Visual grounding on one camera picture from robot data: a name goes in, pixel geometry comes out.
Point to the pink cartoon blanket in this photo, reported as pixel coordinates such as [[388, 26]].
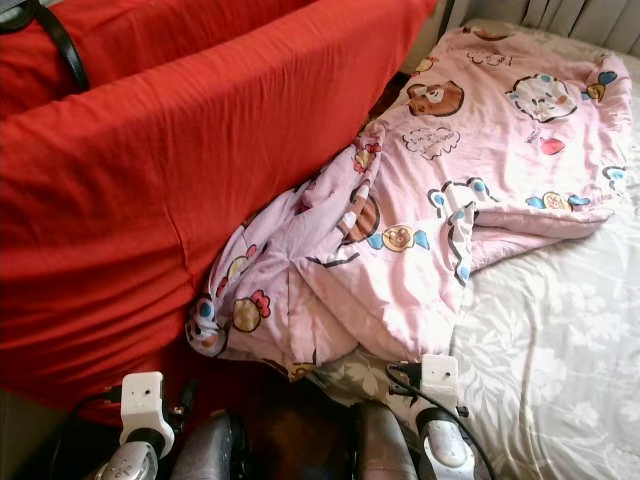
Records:
[[460, 150]]

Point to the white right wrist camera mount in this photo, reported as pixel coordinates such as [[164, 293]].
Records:
[[440, 378]]

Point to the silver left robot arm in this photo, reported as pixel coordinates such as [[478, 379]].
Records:
[[130, 465]]

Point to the robot left leg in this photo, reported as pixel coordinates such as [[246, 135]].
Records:
[[205, 450]]

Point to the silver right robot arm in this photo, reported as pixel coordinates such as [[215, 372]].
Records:
[[445, 450]]

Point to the grey striped curtain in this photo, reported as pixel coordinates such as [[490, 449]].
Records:
[[560, 12]]

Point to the large red sofa cushion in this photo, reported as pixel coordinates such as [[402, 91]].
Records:
[[140, 220]]

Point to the robot leg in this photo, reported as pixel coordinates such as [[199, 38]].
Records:
[[205, 450], [382, 445]]

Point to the red sofa back cushion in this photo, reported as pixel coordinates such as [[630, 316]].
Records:
[[160, 40]]

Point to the robot right leg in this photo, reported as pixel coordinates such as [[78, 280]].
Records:
[[382, 445]]

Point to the grey floral bedspread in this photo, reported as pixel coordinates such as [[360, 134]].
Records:
[[560, 350]]

